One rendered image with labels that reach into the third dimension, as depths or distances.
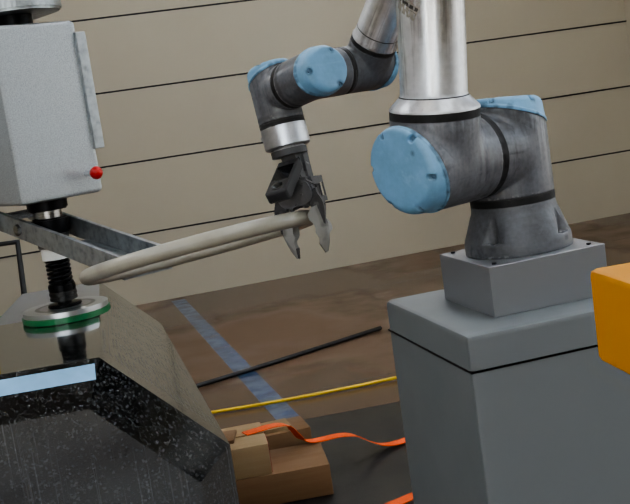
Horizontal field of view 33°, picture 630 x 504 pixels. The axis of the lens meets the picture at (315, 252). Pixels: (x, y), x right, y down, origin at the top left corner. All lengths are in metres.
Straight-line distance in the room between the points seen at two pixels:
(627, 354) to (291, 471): 2.57
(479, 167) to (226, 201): 5.88
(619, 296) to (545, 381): 0.90
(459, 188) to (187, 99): 5.86
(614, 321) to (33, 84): 1.92
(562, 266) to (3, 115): 1.37
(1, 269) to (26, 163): 4.92
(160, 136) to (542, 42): 3.00
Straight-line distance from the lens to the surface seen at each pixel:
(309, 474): 3.39
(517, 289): 1.80
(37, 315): 2.66
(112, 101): 7.44
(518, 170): 1.82
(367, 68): 2.02
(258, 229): 1.92
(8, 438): 2.15
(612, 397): 1.82
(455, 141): 1.70
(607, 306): 0.89
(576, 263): 1.84
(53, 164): 2.60
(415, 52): 1.70
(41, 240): 2.62
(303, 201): 2.02
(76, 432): 2.13
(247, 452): 3.35
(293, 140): 2.02
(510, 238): 1.83
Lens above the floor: 1.25
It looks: 8 degrees down
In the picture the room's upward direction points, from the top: 8 degrees counter-clockwise
